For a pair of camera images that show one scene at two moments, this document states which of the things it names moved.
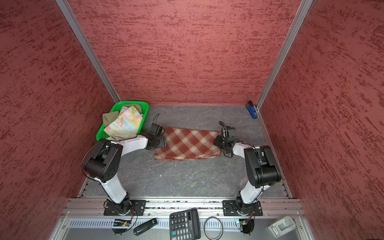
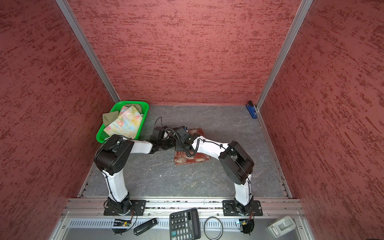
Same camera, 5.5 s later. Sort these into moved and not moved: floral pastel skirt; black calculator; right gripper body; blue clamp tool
Moved: right gripper body
Not moved: blue clamp tool; floral pastel skirt; black calculator
